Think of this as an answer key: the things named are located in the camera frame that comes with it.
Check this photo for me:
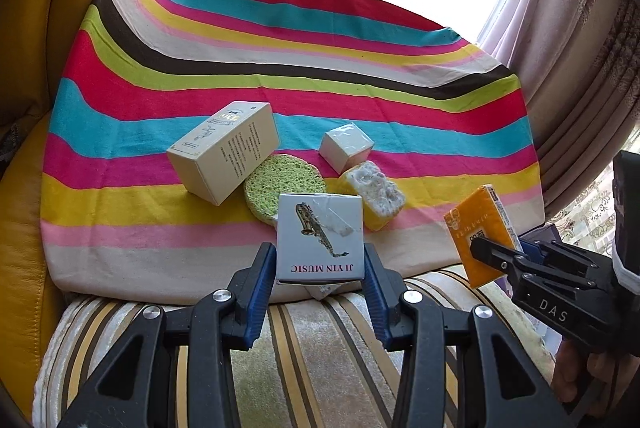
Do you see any rainbow striped cloth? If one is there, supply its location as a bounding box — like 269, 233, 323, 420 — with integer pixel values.
40, 0, 544, 304

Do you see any small white cube box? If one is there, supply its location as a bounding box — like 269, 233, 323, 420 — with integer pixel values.
319, 122, 374, 174

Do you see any yellow white sponge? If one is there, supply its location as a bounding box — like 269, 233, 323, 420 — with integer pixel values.
338, 160, 406, 232

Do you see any beige rectangular box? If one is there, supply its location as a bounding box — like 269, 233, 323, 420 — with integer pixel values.
167, 100, 280, 206

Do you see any white saxophone music box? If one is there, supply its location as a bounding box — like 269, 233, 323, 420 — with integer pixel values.
277, 194, 364, 285

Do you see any pink lace curtain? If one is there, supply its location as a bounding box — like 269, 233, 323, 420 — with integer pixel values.
480, 0, 639, 253

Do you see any person right hand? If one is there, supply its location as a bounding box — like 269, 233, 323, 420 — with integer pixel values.
551, 338, 639, 415

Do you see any green round sponge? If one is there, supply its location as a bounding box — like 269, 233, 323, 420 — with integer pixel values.
243, 154, 326, 226

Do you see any yellow leather sofa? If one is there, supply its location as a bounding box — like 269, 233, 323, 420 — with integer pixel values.
1, 0, 91, 427

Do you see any striped velvet cushion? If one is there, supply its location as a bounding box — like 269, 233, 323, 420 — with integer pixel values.
31, 263, 557, 428

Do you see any orange white tissue pack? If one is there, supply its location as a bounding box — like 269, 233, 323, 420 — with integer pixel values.
444, 184, 523, 288

